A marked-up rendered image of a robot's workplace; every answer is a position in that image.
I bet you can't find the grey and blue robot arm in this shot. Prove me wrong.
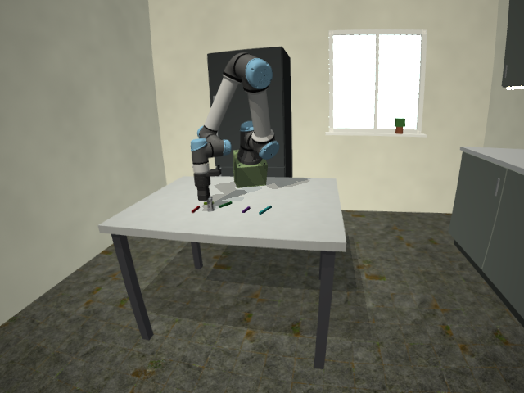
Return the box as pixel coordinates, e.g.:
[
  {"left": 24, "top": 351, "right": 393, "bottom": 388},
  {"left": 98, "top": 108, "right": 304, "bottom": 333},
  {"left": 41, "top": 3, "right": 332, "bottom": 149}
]
[{"left": 191, "top": 52, "right": 279, "bottom": 165}]

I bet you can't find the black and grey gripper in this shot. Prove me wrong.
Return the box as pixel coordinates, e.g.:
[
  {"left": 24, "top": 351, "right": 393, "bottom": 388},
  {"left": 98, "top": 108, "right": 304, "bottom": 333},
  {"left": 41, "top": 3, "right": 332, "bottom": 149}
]
[{"left": 192, "top": 163, "right": 221, "bottom": 211}]

